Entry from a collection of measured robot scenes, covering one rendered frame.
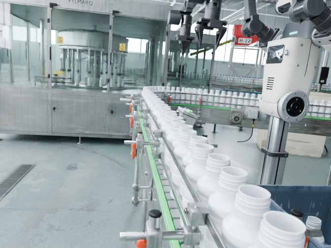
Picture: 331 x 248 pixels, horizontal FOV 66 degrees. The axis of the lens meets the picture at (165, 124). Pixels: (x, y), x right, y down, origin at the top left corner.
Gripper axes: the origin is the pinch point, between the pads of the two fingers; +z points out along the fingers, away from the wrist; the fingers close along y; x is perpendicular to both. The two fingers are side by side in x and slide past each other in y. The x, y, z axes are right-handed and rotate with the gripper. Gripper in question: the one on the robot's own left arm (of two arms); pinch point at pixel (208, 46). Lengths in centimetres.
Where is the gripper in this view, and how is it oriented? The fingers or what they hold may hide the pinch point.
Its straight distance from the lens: 100.3
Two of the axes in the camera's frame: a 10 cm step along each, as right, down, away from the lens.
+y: 9.9, 0.7, 1.5
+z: -1.0, 9.8, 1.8
